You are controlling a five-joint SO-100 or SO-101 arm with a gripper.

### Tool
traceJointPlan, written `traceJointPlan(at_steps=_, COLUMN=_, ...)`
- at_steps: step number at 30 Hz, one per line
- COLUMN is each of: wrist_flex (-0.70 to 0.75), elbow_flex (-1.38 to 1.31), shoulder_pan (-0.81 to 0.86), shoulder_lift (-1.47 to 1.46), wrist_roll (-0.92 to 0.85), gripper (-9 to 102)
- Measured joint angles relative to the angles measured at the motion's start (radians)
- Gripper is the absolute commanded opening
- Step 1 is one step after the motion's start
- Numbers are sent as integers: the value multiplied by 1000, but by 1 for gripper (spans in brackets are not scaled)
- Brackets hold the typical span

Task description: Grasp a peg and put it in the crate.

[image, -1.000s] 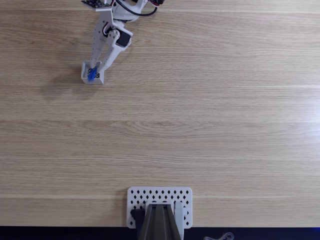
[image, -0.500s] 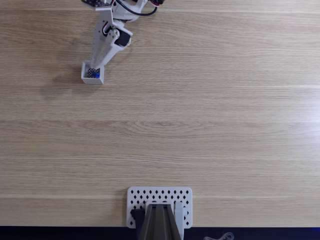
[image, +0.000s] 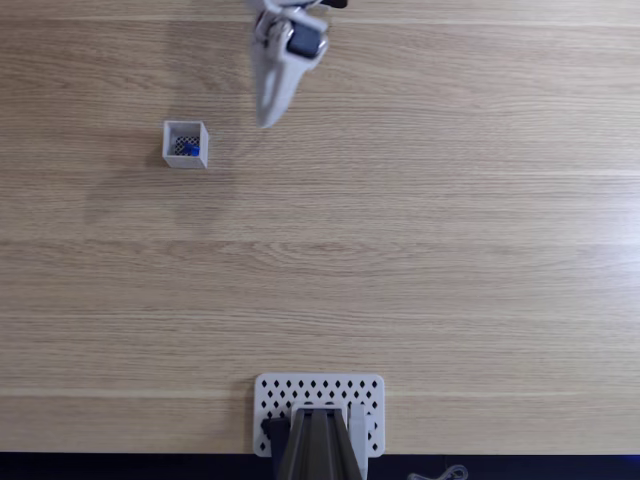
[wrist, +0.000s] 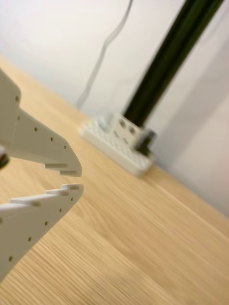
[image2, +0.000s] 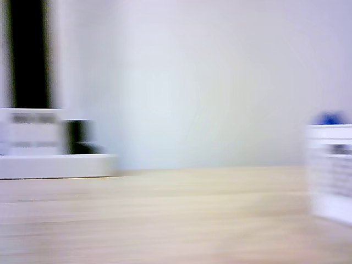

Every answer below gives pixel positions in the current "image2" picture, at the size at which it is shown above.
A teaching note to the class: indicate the white perforated base plate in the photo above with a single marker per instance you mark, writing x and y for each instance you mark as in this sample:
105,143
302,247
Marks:
55,166

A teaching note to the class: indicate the dark metal camera post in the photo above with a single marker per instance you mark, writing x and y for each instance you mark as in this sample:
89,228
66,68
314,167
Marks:
30,55

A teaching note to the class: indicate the white post bracket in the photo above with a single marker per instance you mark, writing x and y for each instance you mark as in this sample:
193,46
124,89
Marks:
33,132

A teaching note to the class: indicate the small white slatted crate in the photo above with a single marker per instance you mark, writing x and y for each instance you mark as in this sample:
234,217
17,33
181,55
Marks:
330,192

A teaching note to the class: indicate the blue clothes peg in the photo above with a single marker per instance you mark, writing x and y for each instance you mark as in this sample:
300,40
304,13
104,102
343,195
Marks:
328,118

